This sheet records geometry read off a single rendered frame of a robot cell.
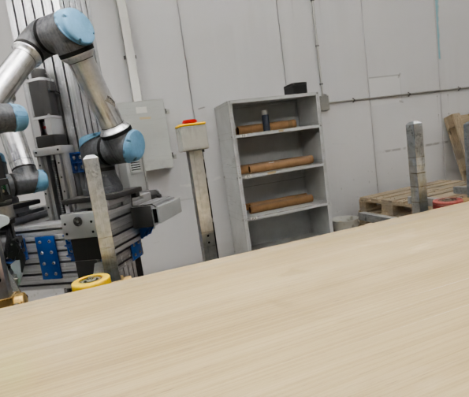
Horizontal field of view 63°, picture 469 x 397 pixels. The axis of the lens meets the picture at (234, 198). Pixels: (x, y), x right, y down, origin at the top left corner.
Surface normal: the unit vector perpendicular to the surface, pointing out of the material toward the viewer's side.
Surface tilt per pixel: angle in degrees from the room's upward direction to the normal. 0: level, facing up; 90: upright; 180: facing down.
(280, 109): 90
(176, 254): 90
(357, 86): 90
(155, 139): 90
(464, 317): 0
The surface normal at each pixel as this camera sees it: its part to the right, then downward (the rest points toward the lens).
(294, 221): 0.31, 0.08
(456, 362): -0.14, -0.98
